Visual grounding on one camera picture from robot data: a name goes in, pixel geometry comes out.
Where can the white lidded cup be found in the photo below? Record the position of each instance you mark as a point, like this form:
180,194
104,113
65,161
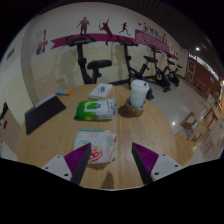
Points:
139,93

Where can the flat white box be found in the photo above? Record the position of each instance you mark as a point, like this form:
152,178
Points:
100,91

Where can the small orange and blue object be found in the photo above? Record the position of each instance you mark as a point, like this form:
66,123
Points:
63,92

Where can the wooden chairs and tables group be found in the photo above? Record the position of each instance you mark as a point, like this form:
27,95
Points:
195,126

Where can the black tablet with keyboard cover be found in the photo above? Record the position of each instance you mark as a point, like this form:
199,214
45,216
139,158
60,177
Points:
43,113

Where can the white printed towel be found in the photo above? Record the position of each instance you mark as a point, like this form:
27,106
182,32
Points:
96,141

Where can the wall poster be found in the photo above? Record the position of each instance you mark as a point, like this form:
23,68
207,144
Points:
41,42

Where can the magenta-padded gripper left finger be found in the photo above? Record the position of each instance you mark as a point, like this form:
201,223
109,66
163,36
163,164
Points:
53,166

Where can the green wet wipes pack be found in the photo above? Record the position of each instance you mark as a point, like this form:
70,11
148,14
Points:
95,110

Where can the round ceiling light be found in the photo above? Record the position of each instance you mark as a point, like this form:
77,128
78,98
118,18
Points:
197,49

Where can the brown tape roll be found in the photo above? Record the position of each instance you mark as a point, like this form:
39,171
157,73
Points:
131,111

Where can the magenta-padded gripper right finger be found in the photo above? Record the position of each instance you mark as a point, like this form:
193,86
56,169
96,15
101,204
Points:
166,166

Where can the grey wall sign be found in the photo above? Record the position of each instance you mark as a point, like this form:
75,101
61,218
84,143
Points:
10,54

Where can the light wooden chair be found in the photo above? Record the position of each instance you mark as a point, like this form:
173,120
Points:
45,87

